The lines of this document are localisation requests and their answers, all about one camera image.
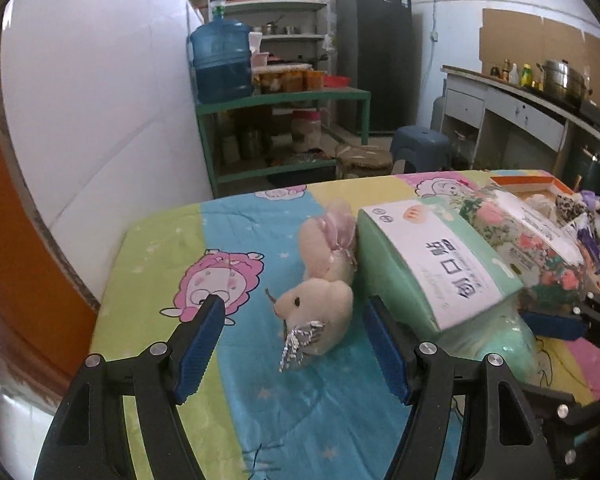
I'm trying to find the colourful cartoon bed quilt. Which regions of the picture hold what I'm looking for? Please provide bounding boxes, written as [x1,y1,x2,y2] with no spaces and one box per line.
[87,171,600,479]

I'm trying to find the dark green air fryer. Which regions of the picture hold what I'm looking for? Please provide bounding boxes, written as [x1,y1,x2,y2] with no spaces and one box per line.
[562,144,600,198]

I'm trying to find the purple plush toy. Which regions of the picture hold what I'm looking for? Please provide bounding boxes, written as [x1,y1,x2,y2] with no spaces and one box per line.
[580,190,600,211]

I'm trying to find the blue plastic stool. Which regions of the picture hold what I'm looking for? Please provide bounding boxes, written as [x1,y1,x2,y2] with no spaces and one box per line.
[390,126,451,174]

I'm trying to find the black refrigerator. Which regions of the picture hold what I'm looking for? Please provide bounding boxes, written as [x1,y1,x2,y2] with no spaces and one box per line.
[336,0,416,134]

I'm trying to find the woven round stool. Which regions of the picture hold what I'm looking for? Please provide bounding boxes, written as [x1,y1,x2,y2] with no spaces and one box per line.
[335,144,393,180]

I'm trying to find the grey kitchen counter cabinet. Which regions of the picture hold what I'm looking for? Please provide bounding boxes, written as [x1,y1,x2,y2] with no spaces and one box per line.
[440,65,600,178]

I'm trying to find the red bowl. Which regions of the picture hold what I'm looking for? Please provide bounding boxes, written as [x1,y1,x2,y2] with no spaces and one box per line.
[324,75,351,89]

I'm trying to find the white storage shelf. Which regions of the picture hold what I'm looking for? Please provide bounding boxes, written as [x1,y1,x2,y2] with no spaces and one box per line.
[225,0,332,70]

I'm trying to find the floral tissue pack large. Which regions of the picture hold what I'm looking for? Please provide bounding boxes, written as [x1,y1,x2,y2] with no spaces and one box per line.
[450,184,585,308]

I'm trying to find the orange gold shallow box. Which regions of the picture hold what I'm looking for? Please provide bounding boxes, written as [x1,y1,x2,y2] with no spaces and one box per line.
[490,171,600,292]

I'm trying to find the blue water jug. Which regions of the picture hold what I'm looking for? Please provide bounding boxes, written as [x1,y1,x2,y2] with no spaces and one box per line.
[188,0,253,104]

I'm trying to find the mint green item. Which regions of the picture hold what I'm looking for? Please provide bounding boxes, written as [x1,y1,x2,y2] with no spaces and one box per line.
[437,300,539,382]

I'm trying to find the pink plush bunny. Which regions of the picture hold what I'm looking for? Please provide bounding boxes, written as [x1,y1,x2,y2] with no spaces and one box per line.
[268,198,358,372]

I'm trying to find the green white tissue box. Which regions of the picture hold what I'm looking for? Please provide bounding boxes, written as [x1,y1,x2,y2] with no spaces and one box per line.
[356,198,524,346]

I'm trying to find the steel steamer pot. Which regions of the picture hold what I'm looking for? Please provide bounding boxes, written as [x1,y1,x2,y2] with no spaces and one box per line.
[538,60,592,107]

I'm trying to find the purple cartoon wipes pack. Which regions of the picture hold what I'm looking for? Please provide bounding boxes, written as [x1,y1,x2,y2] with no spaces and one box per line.
[573,214,600,276]

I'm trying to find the brown wooden door frame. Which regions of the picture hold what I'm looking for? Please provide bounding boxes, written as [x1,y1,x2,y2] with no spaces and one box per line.
[0,33,96,401]

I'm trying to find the green metal shelf table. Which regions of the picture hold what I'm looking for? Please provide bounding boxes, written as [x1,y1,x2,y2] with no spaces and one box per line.
[196,87,370,198]

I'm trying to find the leopard print cloth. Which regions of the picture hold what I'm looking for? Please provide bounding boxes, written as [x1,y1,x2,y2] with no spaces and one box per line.
[555,195,590,223]

